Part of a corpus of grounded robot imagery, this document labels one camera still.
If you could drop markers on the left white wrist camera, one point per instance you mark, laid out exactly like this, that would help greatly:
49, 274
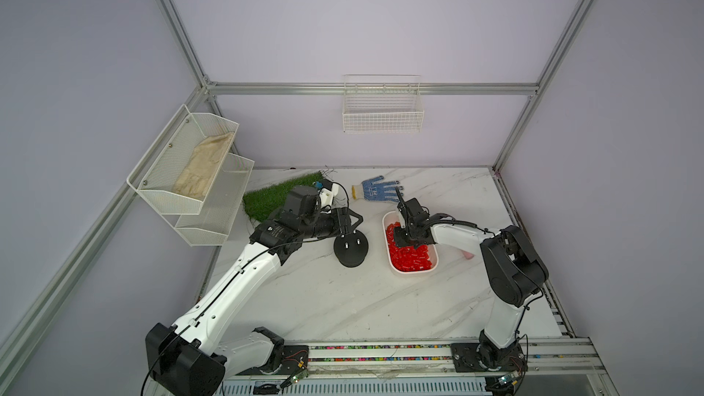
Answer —
328, 193

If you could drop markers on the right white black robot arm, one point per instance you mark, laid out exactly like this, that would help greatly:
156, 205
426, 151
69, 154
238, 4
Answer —
515, 272

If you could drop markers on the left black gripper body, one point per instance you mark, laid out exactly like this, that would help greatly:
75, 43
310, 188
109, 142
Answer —
331, 225

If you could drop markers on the white wire wall basket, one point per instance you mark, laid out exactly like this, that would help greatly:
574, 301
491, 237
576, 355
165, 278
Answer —
382, 103

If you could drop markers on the beige cloth in shelf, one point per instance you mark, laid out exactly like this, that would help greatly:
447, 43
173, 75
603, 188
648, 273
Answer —
200, 172

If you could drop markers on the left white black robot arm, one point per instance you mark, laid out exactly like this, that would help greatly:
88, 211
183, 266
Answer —
191, 357

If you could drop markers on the black round screw base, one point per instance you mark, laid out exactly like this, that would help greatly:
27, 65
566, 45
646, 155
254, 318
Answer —
351, 248

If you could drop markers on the white tray of sleeves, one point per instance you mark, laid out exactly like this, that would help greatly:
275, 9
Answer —
406, 261

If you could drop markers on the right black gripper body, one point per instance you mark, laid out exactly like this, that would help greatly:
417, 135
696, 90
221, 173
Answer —
405, 236

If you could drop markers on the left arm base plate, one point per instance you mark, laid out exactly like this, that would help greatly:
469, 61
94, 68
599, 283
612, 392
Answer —
289, 360

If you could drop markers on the blue dotted work glove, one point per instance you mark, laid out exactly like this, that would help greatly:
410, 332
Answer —
377, 189

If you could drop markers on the green artificial grass mat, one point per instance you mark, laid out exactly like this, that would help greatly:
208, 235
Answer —
259, 204

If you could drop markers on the upper white mesh shelf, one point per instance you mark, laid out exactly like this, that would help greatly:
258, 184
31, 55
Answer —
159, 177

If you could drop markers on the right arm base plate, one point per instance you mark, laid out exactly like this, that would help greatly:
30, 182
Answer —
485, 357

